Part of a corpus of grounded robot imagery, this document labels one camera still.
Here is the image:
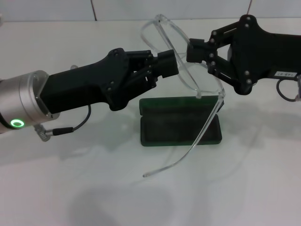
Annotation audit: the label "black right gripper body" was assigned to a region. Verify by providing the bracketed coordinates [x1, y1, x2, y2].
[227, 14, 301, 96]

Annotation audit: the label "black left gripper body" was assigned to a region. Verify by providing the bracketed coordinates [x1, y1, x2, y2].
[40, 48, 142, 115]

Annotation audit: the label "green glasses case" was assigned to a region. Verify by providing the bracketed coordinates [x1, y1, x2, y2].
[138, 95, 223, 147]

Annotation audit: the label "clear plastic glasses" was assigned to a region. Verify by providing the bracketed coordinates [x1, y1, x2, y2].
[140, 14, 226, 178]

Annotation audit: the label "right gripper grey cable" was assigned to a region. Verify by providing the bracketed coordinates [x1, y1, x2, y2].
[276, 75, 301, 102]

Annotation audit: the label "gripper grey cable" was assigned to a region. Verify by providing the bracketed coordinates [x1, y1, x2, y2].
[276, 75, 301, 102]
[34, 105, 92, 143]

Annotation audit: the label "left gripper grey cable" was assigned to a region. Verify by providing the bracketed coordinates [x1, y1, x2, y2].
[34, 105, 92, 143]

